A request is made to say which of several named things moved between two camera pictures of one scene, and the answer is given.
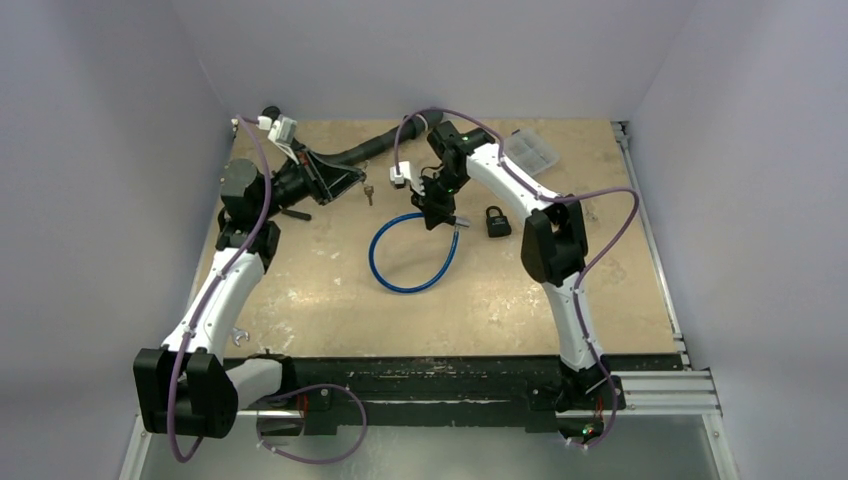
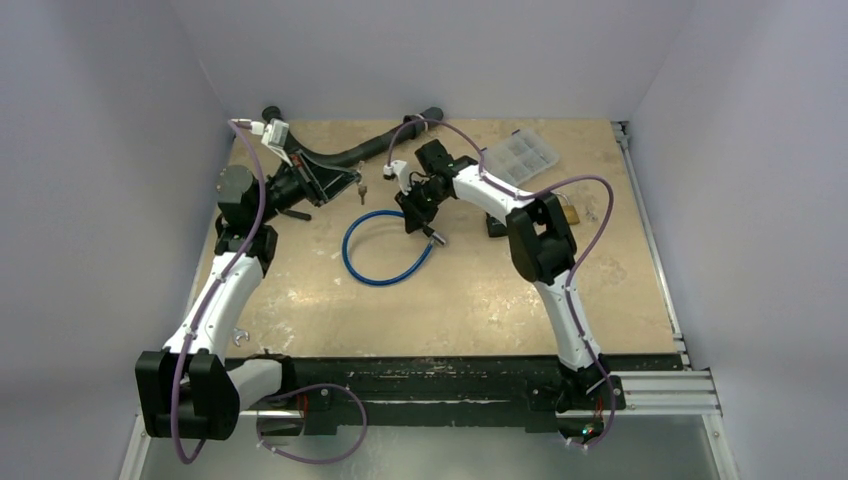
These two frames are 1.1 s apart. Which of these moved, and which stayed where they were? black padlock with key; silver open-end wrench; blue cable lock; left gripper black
Moved: blue cable lock
Stayed: black padlock with key; silver open-end wrench; left gripper black
